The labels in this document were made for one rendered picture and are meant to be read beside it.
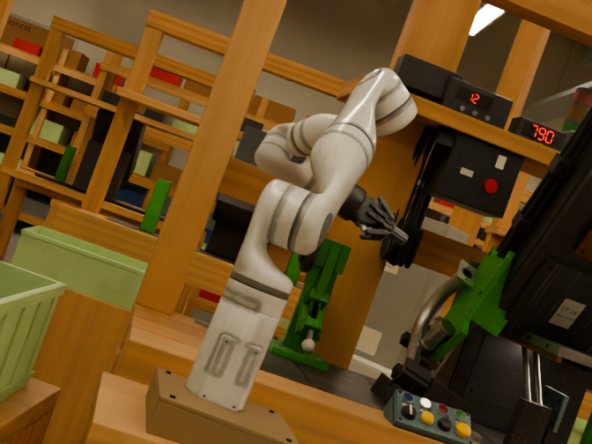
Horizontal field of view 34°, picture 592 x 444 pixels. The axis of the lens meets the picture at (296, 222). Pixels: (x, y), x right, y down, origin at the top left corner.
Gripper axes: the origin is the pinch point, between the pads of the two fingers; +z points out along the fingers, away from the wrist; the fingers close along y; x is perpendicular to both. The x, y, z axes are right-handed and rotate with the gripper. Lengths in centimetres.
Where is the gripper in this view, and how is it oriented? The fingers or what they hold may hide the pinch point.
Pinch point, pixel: (398, 236)
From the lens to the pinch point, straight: 201.9
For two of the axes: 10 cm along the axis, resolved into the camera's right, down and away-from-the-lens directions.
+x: -4.9, 5.5, 6.7
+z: 8.1, 5.7, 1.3
